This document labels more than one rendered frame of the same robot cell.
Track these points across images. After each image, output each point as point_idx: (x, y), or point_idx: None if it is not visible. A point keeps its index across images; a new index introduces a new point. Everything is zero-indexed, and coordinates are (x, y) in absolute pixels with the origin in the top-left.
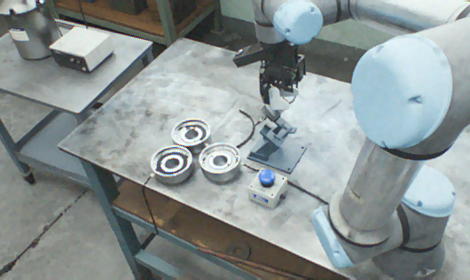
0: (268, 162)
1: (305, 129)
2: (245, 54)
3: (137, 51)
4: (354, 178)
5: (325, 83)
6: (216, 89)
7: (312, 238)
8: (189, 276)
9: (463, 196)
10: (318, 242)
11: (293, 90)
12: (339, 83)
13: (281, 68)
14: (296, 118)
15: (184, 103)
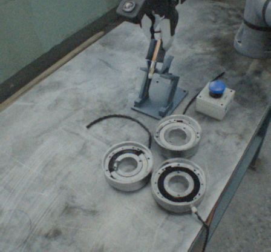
0: (174, 104)
1: (131, 80)
2: None
3: None
4: None
5: (72, 66)
6: (39, 149)
7: (258, 83)
8: None
9: (209, 22)
10: (261, 81)
11: (157, 19)
12: (76, 59)
13: None
14: (114, 85)
15: (49, 185)
